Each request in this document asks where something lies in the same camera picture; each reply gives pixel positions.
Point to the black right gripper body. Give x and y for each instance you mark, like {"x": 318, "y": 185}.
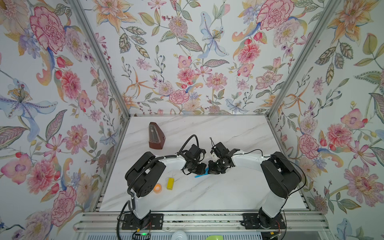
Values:
{"x": 221, "y": 166}

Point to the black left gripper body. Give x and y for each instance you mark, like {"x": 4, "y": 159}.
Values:
{"x": 192, "y": 168}

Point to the blue square paper sheet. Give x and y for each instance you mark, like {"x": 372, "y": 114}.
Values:
{"x": 204, "y": 174}

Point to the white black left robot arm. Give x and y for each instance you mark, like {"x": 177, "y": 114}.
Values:
{"x": 143, "y": 176}

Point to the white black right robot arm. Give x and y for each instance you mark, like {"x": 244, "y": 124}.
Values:
{"x": 281, "y": 175}

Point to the yellow cylinder block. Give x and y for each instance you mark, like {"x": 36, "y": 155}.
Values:
{"x": 170, "y": 184}

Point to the brown wooden metronome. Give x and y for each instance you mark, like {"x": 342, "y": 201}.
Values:
{"x": 156, "y": 137}

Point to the orange tape roll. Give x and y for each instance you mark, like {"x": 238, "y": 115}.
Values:
{"x": 157, "y": 189}

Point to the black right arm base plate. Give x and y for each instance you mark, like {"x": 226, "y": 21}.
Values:
{"x": 256, "y": 221}

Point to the green object below rail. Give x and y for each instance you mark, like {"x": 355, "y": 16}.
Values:
{"x": 215, "y": 237}

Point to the white round object below rail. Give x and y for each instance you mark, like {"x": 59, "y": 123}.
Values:
{"x": 179, "y": 235}

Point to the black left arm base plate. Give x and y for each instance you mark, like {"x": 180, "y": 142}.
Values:
{"x": 149, "y": 222}

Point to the aluminium frame corner post right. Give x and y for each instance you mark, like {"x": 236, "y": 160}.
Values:
{"x": 320, "y": 26}

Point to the aluminium frame corner post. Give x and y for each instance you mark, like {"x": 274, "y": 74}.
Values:
{"x": 320, "y": 26}
{"x": 91, "y": 37}

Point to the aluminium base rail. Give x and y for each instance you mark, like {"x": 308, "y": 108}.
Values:
{"x": 292, "y": 221}

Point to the aluminium frame corner post left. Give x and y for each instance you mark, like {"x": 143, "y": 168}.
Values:
{"x": 91, "y": 37}

